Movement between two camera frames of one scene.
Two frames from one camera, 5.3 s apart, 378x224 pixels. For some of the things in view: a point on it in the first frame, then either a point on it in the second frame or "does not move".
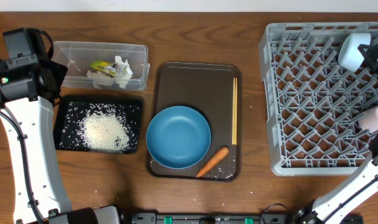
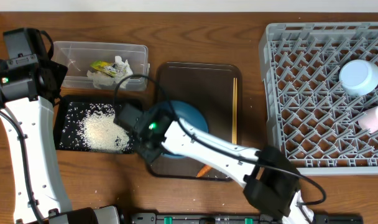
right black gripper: [377, 61] -> [139, 142]
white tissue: [101, 79] does not move
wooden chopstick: [235, 111] does not move
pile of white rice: [102, 131] does not move
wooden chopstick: [233, 111] does not move
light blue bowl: [350, 56] -> [359, 77]
